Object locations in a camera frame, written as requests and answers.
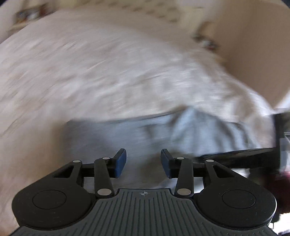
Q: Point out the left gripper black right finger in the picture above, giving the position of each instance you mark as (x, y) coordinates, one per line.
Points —
(185, 170)

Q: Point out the white floral bedspread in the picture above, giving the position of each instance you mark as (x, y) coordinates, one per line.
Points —
(104, 64)

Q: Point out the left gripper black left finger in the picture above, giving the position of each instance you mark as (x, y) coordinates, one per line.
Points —
(102, 170)

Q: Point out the light blue-grey pants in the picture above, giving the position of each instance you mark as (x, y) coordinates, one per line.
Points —
(185, 133)

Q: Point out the cream left bedside table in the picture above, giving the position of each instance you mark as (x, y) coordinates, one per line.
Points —
(30, 15)

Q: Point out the cream tufted headboard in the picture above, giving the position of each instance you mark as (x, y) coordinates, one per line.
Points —
(168, 10)

